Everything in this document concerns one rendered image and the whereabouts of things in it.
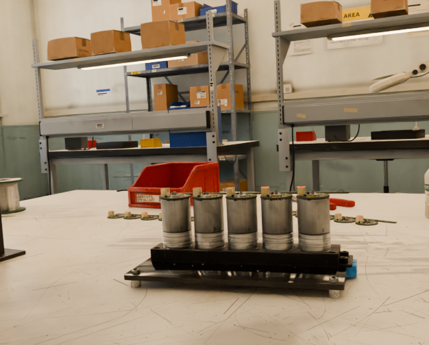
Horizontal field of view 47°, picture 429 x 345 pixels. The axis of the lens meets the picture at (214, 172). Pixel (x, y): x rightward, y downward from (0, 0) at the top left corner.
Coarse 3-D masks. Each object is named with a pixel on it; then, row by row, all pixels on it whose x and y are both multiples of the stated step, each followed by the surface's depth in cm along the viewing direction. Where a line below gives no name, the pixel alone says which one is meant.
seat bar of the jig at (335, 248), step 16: (160, 256) 40; (176, 256) 40; (192, 256) 40; (208, 256) 39; (224, 256) 39; (240, 256) 38; (256, 256) 38; (272, 256) 38; (288, 256) 37; (304, 256) 37; (320, 256) 37; (336, 256) 36
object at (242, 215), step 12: (228, 204) 39; (240, 204) 38; (252, 204) 39; (228, 216) 39; (240, 216) 38; (252, 216) 39; (228, 228) 39; (240, 228) 38; (252, 228) 39; (228, 240) 39; (240, 240) 38; (252, 240) 39
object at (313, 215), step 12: (300, 204) 37; (312, 204) 37; (324, 204) 37; (300, 216) 37; (312, 216) 37; (324, 216) 37; (300, 228) 37; (312, 228) 37; (324, 228) 37; (300, 240) 38; (312, 240) 37; (324, 240) 37; (312, 252) 37
